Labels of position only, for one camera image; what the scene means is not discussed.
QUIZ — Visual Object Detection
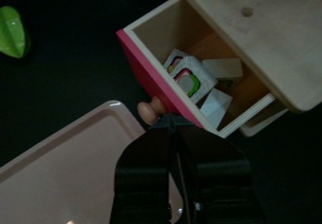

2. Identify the wooden drawer with pink front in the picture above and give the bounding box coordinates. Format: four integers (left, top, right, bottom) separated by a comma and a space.
117, 0, 278, 139

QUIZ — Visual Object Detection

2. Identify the small white patterned toy carton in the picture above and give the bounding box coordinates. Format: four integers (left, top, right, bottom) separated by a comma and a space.
162, 48, 190, 75

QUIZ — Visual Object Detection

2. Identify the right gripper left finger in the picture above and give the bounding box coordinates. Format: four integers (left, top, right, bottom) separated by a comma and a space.
110, 114, 174, 224

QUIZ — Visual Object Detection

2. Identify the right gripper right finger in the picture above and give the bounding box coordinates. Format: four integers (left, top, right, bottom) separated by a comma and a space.
170, 114, 268, 224

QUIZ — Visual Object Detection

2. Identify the light wooden toy cabinet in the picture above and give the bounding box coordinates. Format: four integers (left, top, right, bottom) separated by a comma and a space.
169, 0, 322, 138

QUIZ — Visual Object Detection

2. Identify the green toy food piece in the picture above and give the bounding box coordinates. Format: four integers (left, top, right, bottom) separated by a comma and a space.
0, 5, 33, 59

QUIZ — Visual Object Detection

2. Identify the white wedge-shaped block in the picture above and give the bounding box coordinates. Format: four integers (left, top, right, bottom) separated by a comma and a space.
198, 88, 234, 130

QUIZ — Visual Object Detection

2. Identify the white rectangular block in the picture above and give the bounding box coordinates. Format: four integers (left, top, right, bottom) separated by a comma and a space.
202, 57, 245, 82

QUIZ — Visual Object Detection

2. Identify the pink plastic tray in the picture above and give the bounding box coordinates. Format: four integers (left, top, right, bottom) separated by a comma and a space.
0, 100, 186, 224

